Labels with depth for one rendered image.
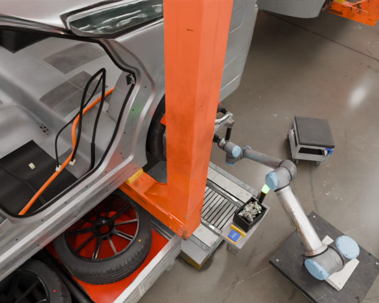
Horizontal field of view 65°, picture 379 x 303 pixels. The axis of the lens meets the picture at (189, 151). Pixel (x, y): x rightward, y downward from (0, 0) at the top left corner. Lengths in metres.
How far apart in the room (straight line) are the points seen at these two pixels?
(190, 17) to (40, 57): 1.99
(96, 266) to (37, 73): 1.52
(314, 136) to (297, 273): 1.42
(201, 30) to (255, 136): 2.62
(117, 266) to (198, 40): 1.51
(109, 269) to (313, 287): 1.38
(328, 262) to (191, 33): 1.64
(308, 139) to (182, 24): 2.35
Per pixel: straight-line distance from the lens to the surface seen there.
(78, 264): 2.11
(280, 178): 2.04
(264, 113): 3.82
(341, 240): 2.22
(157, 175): 2.72
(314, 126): 3.32
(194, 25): 0.97
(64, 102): 2.30
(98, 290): 2.28
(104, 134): 1.99
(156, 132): 2.01
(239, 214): 2.18
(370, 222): 3.26
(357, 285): 2.54
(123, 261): 2.06
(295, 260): 2.42
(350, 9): 5.28
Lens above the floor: 2.40
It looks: 49 degrees down
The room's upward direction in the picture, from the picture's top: 4 degrees clockwise
